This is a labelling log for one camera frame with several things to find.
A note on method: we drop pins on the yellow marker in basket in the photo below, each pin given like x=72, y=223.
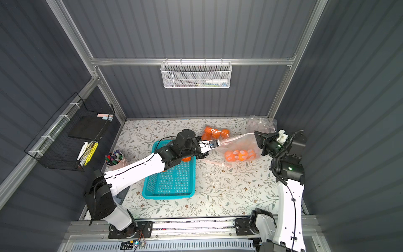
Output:
x=89, y=151

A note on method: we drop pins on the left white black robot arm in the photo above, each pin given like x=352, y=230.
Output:
x=104, y=186

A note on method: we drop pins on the orange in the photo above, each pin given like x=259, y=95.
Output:
x=209, y=134
x=186, y=159

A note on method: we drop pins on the pink sticky notes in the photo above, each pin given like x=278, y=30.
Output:
x=103, y=116

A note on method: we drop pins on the teal plastic basket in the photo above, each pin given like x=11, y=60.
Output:
x=176, y=183

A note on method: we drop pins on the black wire wall basket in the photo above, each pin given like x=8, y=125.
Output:
x=71, y=141

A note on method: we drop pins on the black notebook in basket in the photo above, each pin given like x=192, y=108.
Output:
x=89, y=128

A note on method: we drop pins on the clear zip-top bag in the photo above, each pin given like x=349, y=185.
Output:
x=236, y=143
x=261, y=124

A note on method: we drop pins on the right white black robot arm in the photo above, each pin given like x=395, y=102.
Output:
x=284, y=232

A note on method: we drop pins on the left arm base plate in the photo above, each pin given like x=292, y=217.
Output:
x=137, y=230

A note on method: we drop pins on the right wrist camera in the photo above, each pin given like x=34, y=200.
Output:
x=282, y=136

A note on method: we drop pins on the orange bag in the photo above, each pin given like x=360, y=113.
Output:
x=224, y=134
x=231, y=156
x=246, y=155

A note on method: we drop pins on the pink pen cup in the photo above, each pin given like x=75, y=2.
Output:
x=115, y=160

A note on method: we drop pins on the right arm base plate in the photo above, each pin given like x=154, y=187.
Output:
x=244, y=227

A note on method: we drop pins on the white wire mesh basket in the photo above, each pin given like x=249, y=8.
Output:
x=188, y=75

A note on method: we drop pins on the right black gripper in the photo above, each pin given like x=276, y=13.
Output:
x=263, y=142

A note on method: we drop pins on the white marker in basket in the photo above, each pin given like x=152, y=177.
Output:
x=82, y=151

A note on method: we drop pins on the aluminium linear rail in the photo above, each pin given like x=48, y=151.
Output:
x=162, y=229

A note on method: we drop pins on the green led circuit board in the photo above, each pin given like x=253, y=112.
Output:
x=131, y=245

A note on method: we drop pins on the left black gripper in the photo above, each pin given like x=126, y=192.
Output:
x=201, y=151

